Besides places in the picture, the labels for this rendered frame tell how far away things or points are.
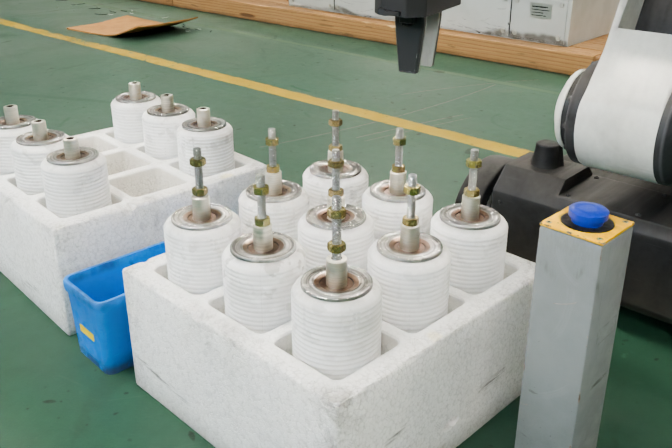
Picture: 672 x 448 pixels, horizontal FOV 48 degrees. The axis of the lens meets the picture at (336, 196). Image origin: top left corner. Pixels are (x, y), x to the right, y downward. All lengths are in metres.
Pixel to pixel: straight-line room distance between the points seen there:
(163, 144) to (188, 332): 0.54
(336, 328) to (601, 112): 0.45
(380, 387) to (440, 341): 0.10
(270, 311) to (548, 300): 0.30
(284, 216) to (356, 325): 0.26
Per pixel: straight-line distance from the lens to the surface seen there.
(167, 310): 0.94
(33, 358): 1.20
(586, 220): 0.80
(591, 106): 1.01
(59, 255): 1.17
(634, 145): 1.00
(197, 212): 0.94
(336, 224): 0.76
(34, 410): 1.10
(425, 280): 0.84
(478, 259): 0.93
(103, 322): 1.08
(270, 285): 0.84
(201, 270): 0.93
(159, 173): 1.35
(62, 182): 1.18
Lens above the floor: 0.64
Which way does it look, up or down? 23 degrees down
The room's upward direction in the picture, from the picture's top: straight up
